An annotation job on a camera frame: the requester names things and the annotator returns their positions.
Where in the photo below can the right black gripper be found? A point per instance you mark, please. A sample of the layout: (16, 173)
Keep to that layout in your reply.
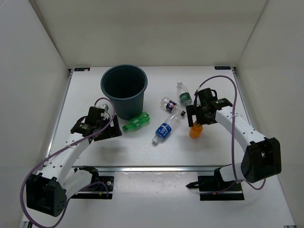
(194, 110)

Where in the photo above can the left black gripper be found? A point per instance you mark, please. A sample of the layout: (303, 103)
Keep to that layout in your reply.
(113, 131)

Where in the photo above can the clear bottle green label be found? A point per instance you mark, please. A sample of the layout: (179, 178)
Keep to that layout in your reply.
(183, 94)

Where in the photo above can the orange plastic bottle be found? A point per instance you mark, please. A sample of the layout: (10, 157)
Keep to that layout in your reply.
(195, 130)

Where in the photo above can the green plastic bottle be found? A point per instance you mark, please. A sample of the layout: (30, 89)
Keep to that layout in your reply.
(137, 122)

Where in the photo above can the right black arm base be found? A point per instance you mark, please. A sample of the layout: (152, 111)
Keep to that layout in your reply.
(213, 188)

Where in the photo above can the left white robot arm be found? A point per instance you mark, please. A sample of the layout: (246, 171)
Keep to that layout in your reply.
(49, 189)

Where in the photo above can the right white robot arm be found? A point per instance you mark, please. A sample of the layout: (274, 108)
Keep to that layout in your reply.
(262, 155)

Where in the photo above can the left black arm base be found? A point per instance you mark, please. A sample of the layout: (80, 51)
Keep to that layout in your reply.
(102, 185)

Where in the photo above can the dark green plastic bin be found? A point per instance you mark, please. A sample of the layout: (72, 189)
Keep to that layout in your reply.
(125, 85)

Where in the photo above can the clear Pepsi bottle black cap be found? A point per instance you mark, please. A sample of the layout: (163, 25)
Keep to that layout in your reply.
(171, 106)

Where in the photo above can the clear bottle blue label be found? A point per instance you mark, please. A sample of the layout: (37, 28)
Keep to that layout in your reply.
(166, 128)

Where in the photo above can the right black table label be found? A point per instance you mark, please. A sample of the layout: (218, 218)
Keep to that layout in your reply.
(222, 67)

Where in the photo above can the black table label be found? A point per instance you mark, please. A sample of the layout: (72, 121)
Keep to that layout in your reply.
(222, 67)
(81, 69)

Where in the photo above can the left black table label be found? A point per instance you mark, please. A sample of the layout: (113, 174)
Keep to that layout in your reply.
(81, 69)

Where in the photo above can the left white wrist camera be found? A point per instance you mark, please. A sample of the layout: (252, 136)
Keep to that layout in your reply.
(104, 107)

